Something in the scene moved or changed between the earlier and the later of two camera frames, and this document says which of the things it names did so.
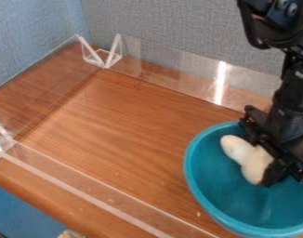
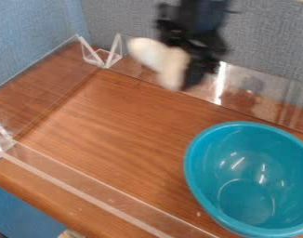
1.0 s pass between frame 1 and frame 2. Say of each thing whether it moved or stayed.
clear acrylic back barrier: stayed
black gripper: moved
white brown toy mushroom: moved
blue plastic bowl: stayed
